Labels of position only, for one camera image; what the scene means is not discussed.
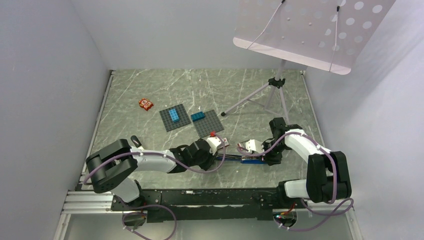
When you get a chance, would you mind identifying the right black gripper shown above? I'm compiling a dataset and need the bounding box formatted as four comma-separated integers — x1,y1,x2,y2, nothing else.
256,140,288,166

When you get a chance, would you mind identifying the red white staple box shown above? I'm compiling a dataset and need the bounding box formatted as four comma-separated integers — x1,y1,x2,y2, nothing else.
223,137,230,147

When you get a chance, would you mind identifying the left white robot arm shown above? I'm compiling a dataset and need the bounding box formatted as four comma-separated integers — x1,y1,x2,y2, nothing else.
83,136,225,210

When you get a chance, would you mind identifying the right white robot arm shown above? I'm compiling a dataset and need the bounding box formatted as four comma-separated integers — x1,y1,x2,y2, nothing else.
262,117,352,208

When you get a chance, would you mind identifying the right grey building baseplate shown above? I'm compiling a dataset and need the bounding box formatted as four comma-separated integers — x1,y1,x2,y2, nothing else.
193,109,224,138

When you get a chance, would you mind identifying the grey building baseplate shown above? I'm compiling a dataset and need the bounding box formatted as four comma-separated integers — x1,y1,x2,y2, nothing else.
193,109,224,138
159,104,191,132

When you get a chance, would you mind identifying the left grey building baseplate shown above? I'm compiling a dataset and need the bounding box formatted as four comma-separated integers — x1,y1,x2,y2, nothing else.
159,104,191,132

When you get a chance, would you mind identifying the dark teal building brick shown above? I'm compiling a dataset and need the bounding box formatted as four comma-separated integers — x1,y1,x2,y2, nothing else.
190,111,205,122

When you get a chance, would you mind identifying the light blue building brick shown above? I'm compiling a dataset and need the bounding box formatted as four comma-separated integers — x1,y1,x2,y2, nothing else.
168,108,180,123

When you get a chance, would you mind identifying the red owl toy block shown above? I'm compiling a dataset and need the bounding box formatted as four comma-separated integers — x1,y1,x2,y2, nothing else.
138,98,154,111

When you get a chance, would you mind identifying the lavender music stand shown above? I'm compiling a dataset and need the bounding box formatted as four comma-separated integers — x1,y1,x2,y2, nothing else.
220,0,397,125

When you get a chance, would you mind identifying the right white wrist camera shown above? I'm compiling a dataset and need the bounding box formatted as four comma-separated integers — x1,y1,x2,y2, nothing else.
237,139,265,157

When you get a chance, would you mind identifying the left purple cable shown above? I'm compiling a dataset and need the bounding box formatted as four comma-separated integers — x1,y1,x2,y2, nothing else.
82,131,227,240

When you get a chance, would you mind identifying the purple cable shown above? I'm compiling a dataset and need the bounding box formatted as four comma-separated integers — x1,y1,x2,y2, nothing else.
236,132,355,232
82,131,227,240

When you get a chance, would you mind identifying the black aluminium base frame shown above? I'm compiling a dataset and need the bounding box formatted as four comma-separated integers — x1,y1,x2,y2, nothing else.
61,188,355,229

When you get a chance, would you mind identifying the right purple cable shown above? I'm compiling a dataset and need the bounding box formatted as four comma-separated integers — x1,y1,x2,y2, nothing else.
236,132,355,232

